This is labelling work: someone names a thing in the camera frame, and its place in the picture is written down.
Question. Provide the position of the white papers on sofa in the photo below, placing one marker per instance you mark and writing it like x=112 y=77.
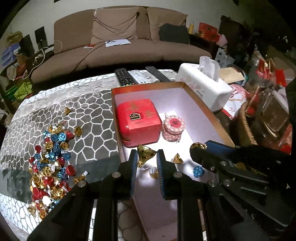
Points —
x=120 y=42

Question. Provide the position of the left brown cushion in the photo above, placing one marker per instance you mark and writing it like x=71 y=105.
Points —
x=114 y=24

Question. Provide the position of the gold candy in box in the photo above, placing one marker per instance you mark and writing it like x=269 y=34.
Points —
x=177 y=159

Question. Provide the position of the wicker basket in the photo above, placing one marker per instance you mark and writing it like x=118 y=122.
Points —
x=245 y=135

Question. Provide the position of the pink round candy jar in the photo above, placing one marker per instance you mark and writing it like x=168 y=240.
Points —
x=172 y=128

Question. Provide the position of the orange gift box background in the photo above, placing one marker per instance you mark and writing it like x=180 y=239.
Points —
x=208 y=32

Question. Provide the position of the right brown cushion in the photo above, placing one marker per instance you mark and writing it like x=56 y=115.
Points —
x=160 y=16

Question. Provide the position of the lone gold candy on cloth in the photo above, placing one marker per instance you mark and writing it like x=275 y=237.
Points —
x=67 y=110

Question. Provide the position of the patterned grey table cloth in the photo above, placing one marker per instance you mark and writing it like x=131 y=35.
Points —
x=41 y=141

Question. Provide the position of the red tea tin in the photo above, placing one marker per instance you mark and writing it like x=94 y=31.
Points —
x=138 y=122

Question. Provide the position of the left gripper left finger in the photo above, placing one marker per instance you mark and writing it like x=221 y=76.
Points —
x=120 y=184

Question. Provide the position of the brown cushion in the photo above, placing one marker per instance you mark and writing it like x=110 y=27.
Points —
x=114 y=24
x=160 y=16

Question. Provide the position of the white remote control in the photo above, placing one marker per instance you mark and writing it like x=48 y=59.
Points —
x=143 y=76

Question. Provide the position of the brown sofa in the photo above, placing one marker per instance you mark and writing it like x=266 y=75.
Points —
x=75 y=55

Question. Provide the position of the large red gift box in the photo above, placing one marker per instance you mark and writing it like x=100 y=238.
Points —
x=158 y=216

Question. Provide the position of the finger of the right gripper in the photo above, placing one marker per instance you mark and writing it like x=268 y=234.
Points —
x=213 y=162
x=216 y=147

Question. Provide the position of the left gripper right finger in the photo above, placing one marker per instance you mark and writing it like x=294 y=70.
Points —
x=169 y=178

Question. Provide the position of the white tissue box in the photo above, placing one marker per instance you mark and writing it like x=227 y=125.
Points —
x=204 y=80

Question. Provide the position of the blue wrapped candy in box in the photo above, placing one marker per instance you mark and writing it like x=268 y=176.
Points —
x=198 y=171

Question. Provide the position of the thin black remote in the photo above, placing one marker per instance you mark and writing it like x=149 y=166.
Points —
x=158 y=75

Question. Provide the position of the dark bag on sofa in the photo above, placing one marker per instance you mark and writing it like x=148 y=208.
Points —
x=174 y=33

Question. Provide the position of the black remote control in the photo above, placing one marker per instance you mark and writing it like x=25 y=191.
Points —
x=124 y=78

